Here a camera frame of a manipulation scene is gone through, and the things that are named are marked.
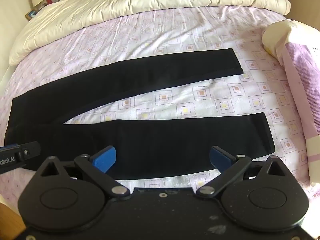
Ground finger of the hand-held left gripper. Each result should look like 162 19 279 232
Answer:
0 141 42 167

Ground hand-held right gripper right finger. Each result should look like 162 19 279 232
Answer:
196 145 289 198

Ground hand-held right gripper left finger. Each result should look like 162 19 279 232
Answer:
36 145 131 198

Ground black pants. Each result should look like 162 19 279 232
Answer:
5 47 276 180

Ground wooden board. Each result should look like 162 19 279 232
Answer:
0 200 27 240

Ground purple striped pillow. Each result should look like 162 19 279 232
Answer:
261 19 320 188

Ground small blue box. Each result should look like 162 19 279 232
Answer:
25 9 39 21

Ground cream duvet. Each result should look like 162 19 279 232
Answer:
9 0 292 65

